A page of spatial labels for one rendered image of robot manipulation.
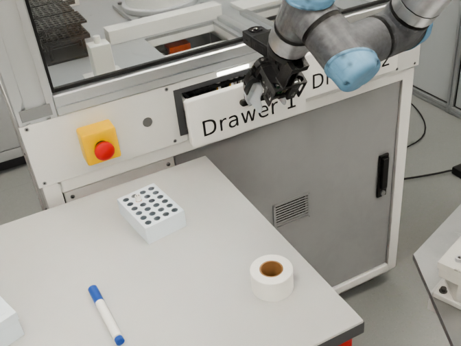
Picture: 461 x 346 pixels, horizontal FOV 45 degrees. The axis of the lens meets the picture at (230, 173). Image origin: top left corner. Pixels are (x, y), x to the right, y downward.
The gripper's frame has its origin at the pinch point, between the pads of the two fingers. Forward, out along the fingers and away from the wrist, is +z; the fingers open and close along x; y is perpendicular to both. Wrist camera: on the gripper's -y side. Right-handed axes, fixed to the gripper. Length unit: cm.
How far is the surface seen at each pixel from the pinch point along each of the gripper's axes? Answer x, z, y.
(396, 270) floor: 58, 84, 40
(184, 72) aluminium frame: -11.4, 2.2, -11.6
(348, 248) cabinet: 34, 63, 29
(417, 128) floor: 133, 125, -19
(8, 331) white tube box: -59, -3, 27
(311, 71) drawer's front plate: 19.6, 7.6, -5.9
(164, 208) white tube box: -27.0, 4.0, 14.9
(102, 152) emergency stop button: -33.6, 5.1, -0.9
